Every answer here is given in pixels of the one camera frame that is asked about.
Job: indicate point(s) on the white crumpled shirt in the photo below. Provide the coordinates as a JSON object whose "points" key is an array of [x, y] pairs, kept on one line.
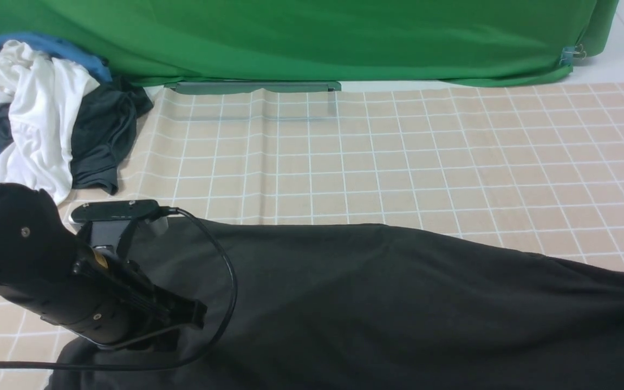
{"points": [[43, 95]]}

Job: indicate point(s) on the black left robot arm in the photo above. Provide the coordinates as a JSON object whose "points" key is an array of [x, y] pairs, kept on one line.
{"points": [[37, 253]]}

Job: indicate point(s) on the dark teal crumpled shirt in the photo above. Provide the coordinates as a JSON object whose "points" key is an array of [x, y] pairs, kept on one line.
{"points": [[103, 135]]}

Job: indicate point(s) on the dark gray long-sleeved shirt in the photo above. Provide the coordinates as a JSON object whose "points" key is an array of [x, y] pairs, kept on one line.
{"points": [[372, 306]]}

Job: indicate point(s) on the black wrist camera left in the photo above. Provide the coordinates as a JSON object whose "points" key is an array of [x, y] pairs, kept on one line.
{"points": [[110, 226]]}

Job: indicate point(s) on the green backdrop cloth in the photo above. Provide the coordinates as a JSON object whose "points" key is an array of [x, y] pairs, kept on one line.
{"points": [[469, 43]]}

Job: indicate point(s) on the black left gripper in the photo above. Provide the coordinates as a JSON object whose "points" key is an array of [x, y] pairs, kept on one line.
{"points": [[121, 307]]}

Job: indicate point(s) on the blue crumpled garment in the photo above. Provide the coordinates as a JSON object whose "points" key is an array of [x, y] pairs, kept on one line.
{"points": [[46, 49]]}

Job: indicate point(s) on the blue binder clip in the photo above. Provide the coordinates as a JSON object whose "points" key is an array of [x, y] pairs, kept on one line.
{"points": [[572, 54]]}

